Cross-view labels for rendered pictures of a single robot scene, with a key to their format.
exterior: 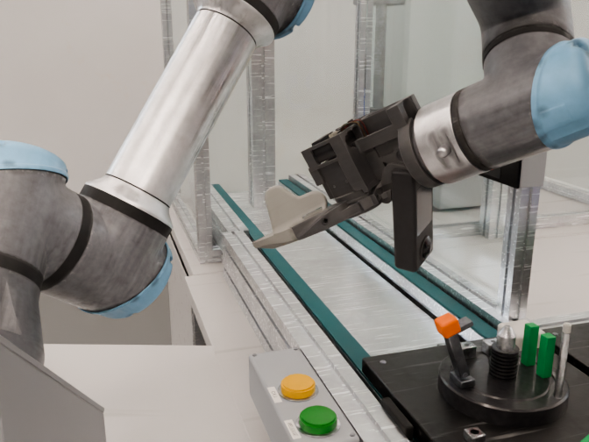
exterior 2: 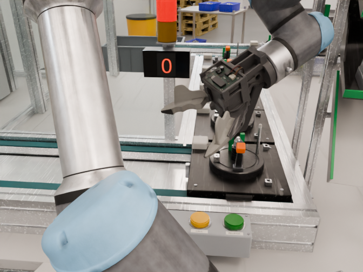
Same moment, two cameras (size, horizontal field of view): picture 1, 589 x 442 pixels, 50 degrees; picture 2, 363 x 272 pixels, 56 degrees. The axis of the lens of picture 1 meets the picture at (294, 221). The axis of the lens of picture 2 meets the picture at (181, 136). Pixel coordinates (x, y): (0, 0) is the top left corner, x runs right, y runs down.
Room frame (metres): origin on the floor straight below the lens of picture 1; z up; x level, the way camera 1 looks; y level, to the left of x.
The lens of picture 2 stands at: (0.48, 0.52, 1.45)
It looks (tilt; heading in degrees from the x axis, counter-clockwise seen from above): 27 degrees down; 292
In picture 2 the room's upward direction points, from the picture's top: straight up
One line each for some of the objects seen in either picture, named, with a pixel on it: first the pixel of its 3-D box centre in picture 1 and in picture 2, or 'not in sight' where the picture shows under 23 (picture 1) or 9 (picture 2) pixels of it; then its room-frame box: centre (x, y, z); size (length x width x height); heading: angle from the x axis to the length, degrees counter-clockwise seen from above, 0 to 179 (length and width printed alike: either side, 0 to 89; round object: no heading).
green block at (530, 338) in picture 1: (529, 344); (231, 141); (0.66, -0.27, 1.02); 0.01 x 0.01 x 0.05; 17
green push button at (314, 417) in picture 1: (317, 423); (233, 223); (0.59, -0.03, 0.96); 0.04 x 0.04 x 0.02
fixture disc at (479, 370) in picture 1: (501, 383); (236, 161); (0.64, -0.23, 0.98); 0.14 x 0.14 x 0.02
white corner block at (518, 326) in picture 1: (521, 341); (200, 145); (0.76, -0.30, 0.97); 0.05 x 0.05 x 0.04; 17
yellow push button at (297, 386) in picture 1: (298, 388); (200, 221); (0.65, 0.00, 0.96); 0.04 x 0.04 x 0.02
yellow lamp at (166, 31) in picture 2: not in sight; (167, 30); (0.85, -0.29, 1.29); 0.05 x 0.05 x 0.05
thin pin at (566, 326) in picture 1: (562, 360); (259, 138); (0.59, -0.28, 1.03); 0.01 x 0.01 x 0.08
